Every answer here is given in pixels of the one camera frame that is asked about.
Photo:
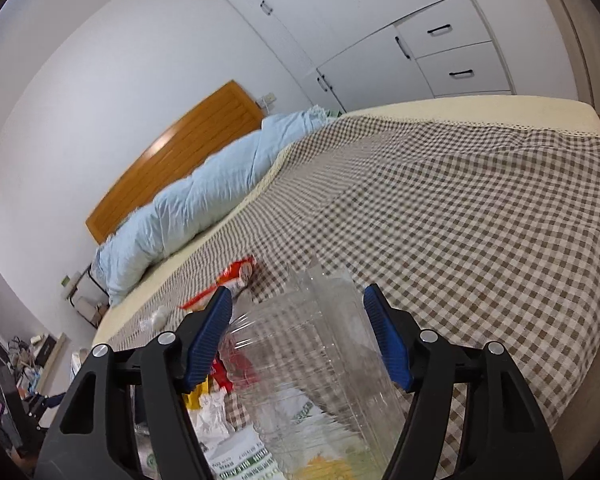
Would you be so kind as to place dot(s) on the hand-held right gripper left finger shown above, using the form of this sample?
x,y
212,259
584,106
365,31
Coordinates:
x,y
210,330

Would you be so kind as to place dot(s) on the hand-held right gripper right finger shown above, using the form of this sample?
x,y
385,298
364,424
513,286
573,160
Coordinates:
x,y
385,335

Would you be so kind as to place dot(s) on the yellow packet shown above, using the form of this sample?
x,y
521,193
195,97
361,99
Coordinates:
x,y
196,396

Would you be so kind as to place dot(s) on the clear plastic bottle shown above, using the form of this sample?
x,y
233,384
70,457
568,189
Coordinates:
x,y
305,350

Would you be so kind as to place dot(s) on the green fruit print bag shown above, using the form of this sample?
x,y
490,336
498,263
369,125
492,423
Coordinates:
x,y
240,462

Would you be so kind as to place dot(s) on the red brown snack wrapper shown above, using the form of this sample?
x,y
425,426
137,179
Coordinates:
x,y
235,365

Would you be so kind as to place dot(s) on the crumpled clear plastic wrap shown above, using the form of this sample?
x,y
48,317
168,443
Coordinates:
x,y
157,317

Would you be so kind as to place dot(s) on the red white snack wrapper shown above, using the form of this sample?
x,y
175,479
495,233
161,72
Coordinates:
x,y
235,272

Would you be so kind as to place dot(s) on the black metal bedside table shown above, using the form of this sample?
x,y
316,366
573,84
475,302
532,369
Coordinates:
x,y
98,282

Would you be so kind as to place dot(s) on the light blue duvet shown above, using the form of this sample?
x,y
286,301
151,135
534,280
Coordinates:
x,y
205,190

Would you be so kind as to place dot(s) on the wooden bed with checked cover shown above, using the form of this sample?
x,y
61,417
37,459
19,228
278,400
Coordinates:
x,y
455,210

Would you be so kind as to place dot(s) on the pile of windowsill clutter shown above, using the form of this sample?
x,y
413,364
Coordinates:
x,y
30,365

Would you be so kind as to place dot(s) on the white wardrobe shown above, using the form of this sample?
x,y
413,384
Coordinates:
x,y
380,20

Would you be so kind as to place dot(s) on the beige door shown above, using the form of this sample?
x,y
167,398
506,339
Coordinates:
x,y
580,35

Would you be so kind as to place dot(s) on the wall socket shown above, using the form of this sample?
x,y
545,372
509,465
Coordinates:
x,y
267,97

